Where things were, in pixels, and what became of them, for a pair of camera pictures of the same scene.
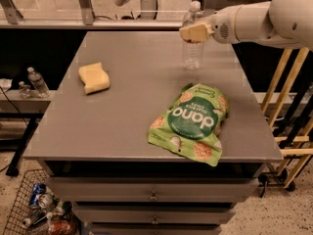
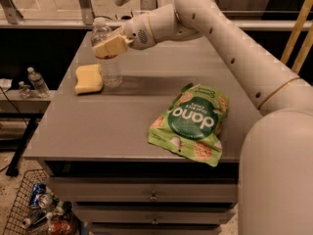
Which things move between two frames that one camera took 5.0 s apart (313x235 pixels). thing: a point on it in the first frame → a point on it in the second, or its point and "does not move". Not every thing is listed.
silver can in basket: [45, 201] does not move
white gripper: [221, 30] → [137, 32]
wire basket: [33, 206] does not move
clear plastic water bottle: [193, 53] → [111, 66]
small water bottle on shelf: [37, 82] does not move
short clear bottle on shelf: [23, 89] does not move
